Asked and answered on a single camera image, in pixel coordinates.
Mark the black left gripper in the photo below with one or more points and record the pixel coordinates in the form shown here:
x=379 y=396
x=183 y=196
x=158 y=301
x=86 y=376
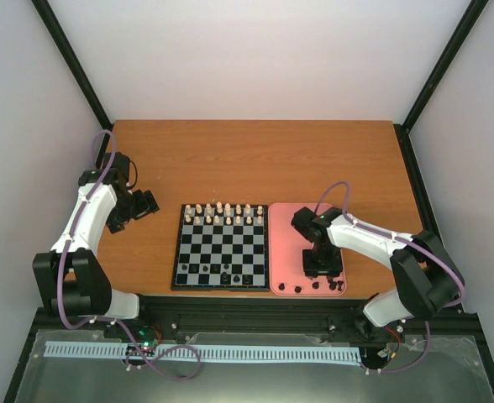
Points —
x=147 y=206

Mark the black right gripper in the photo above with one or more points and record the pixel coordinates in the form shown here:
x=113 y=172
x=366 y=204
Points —
x=311 y=269

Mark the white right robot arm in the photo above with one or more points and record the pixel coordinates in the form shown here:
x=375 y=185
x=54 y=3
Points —
x=426 y=278

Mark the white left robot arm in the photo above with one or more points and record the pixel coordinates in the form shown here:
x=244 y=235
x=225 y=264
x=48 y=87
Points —
x=70 y=275

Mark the black white chess board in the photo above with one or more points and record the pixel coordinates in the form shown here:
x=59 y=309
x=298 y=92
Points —
x=245 y=247

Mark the black king piece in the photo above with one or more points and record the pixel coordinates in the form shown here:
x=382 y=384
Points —
x=225 y=278

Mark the light blue cable duct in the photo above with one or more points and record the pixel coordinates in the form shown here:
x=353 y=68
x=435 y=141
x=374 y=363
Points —
x=213 y=354

